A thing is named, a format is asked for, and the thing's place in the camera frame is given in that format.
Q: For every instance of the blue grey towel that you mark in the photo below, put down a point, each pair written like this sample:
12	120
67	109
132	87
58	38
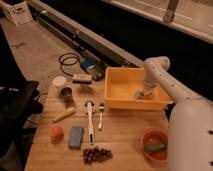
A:
139	95

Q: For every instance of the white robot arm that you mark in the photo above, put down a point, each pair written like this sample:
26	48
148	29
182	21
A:
190	131

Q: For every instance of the yellow plastic tray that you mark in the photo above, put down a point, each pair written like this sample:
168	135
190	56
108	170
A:
121	86

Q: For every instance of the wooden scrub brush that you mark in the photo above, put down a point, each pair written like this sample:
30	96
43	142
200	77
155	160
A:
82	79

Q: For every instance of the metal cup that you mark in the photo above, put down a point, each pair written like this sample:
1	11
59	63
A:
66	93

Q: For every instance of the blue sponge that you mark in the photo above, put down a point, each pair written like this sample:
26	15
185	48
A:
75	137

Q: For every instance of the orange fruit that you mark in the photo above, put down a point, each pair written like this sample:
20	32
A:
56	134

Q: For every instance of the bunch of dark grapes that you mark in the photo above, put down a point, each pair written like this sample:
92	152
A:
96	154

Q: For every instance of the red bowl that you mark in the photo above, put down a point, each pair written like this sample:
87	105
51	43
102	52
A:
154	136

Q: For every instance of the green cucumber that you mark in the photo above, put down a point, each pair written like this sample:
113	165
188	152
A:
151	148

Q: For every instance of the black chair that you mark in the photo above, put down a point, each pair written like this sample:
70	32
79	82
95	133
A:
13	117

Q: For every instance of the white cardboard box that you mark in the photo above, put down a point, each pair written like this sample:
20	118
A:
18	13

